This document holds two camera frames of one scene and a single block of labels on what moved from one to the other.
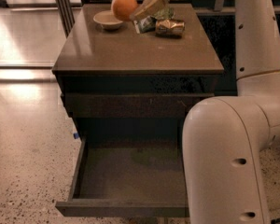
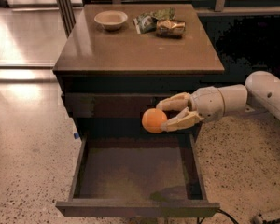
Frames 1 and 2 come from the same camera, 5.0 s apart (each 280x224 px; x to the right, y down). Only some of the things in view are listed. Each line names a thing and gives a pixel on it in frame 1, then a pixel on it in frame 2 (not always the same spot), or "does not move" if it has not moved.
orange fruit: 123,5 → 152,120
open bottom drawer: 129,175 does not move
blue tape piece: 76,135 does not move
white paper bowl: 107,20 does not move
